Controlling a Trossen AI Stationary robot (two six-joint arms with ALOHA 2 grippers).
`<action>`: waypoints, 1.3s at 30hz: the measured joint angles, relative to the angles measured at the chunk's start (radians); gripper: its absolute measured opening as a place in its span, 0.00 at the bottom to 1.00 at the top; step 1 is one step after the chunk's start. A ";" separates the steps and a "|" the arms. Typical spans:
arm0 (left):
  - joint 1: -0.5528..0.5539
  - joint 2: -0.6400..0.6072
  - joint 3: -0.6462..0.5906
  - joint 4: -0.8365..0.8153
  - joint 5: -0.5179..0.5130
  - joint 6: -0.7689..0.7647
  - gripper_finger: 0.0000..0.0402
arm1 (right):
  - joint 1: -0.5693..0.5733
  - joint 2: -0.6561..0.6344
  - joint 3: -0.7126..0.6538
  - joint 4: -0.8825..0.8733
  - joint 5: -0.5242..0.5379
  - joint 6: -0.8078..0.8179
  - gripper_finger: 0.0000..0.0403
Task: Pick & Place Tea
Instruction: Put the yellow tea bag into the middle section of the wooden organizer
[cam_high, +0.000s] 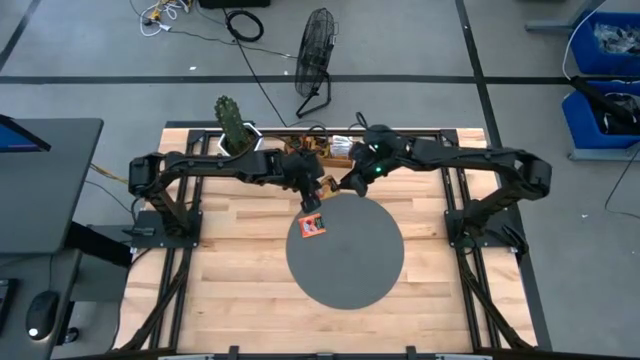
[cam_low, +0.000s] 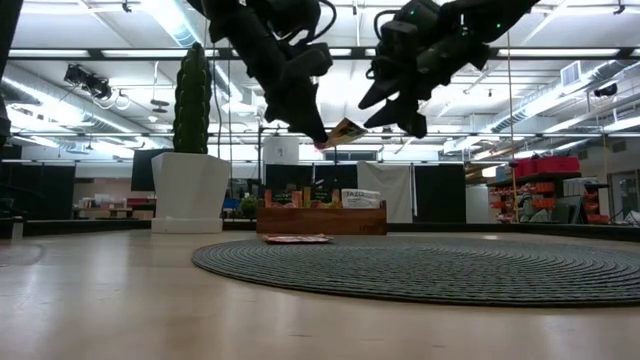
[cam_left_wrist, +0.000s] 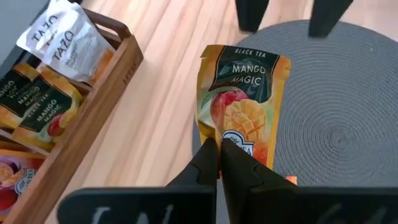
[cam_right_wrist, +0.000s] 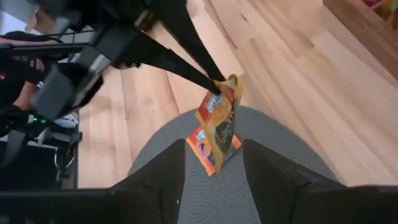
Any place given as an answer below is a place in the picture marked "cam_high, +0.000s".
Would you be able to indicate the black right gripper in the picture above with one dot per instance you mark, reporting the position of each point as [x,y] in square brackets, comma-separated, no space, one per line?
[377,152]

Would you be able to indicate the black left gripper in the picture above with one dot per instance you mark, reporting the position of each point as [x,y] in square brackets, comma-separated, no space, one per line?
[302,170]

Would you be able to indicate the yellow-edged fruit tea packet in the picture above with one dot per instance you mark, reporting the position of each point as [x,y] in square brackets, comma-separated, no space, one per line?
[331,188]

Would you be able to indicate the white orange Tazo tea packet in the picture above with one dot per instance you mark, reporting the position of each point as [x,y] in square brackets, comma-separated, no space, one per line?
[341,154]
[341,139]
[341,147]

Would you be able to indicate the orange fruit tea packet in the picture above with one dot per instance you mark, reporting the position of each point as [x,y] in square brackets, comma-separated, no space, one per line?
[312,225]
[319,146]

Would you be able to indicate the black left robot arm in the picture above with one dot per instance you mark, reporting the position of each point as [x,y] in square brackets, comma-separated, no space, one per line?
[210,167]

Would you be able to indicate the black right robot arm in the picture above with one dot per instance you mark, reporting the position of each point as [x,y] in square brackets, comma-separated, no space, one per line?
[475,160]

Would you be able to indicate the wooden tea organizer box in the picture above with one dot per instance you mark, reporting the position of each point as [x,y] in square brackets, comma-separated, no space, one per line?
[340,162]

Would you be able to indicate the round grey woven placemat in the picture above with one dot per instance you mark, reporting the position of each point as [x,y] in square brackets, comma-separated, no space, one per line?
[350,265]

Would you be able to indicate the white plant pot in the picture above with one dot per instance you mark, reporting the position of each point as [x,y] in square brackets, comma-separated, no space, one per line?
[256,137]

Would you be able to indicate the green cactus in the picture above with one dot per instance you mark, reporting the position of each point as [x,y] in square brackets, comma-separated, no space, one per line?
[231,122]

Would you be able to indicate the black floor fan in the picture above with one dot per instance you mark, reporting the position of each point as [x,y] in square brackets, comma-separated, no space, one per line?
[315,50]

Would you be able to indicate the black equipment case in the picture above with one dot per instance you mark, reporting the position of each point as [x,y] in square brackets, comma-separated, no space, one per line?
[235,3]

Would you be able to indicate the black desk support beam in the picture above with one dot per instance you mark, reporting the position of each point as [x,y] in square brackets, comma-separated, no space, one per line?
[100,245]

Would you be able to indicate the blue storage bin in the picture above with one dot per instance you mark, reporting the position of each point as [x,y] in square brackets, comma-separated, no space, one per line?
[580,125]

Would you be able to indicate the grey desk leg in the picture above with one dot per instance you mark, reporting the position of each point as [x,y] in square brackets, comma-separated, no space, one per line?
[550,26]

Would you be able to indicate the black folded stand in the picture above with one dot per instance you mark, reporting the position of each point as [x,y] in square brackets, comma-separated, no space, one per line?
[595,97]

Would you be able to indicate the dark grey desk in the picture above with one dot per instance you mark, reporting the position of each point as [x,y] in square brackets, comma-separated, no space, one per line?
[25,265]
[50,200]

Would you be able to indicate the blue bin with plastic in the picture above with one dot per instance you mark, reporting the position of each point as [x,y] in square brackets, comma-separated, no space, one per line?
[582,50]

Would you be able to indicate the black computer mouse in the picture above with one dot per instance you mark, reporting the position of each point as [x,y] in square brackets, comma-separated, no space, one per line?
[42,312]

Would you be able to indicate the black computer monitor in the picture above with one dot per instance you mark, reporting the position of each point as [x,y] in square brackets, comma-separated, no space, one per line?
[15,140]

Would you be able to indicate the black keyboard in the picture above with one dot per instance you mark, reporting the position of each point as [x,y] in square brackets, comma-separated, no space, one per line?
[6,305]

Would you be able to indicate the black depth camera box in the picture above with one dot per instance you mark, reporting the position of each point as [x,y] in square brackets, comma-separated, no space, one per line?
[325,357]

